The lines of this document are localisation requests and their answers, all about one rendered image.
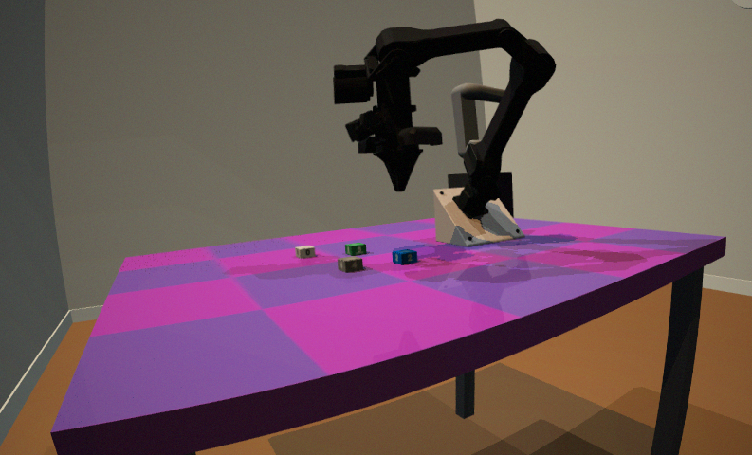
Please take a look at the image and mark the blue block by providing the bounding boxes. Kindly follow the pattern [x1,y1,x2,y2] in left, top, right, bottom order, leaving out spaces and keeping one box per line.
[393,249,418,265]

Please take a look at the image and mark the green block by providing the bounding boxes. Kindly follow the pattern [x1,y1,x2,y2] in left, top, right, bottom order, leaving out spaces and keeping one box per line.
[345,243,366,256]

